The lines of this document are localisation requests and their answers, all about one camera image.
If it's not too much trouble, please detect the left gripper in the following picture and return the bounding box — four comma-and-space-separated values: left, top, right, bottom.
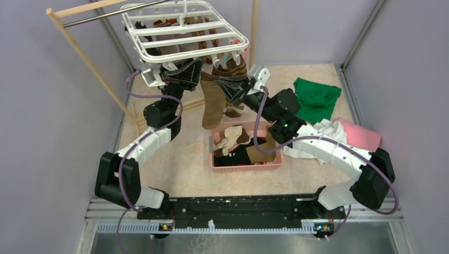
159, 52, 204, 116

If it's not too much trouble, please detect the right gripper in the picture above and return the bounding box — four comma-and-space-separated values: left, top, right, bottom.
214, 74, 278, 124

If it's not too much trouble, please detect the plain tan brown sock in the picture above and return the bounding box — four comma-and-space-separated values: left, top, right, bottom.
200, 71, 227, 130

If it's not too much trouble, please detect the brown striped sock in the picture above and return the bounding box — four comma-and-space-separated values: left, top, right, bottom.
211, 65, 236, 78
227, 57, 247, 77

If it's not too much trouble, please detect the white plastic clip hanger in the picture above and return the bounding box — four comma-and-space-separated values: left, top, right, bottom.
120, 1, 250, 65

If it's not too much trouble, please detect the pink sock with teal spots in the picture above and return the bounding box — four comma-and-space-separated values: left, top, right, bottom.
226, 37, 250, 65

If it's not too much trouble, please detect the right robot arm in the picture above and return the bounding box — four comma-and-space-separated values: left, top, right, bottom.
214, 77, 399, 218

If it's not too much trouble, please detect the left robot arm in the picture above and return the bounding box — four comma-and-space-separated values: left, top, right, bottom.
94, 57, 205, 219

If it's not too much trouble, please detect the pile of socks in basket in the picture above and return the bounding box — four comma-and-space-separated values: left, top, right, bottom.
212, 125, 276, 168

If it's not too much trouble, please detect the orange brown argyle sock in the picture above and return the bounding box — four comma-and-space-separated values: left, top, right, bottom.
191, 15, 220, 66

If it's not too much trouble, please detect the black hanging sock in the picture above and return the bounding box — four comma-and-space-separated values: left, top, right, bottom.
123, 21, 164, 64

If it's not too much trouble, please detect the pink plastic basket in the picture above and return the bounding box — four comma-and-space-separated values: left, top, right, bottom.
209, 121, 285, 173

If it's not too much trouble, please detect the green shirt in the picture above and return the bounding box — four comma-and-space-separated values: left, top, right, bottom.
293, 78, 342, 124

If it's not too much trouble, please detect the white cloth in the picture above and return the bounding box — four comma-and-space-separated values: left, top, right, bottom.
283, 118, 349, 166

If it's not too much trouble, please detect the pink cloth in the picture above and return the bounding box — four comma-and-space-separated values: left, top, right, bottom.
338, 117, 381, 151

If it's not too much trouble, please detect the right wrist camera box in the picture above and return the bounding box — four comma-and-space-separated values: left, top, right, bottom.
247, 64, 271, 92

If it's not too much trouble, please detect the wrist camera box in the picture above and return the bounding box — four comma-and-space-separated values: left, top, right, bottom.
140, 68, 166, 87
247, 64, 271, 92

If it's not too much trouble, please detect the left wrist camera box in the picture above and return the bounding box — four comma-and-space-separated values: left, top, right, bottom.
140, 68, 166, 87

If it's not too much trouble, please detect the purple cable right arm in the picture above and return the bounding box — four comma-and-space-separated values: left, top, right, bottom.
253, 86, 400, 241

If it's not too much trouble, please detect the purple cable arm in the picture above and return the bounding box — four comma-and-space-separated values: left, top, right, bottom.
115, 70, 184, 254
253, 86, 400, 241

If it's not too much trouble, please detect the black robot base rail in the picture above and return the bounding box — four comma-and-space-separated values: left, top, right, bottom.
87, 194, 404, 241

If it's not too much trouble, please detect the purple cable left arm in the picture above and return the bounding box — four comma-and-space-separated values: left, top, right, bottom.
115, 70, 184, 254

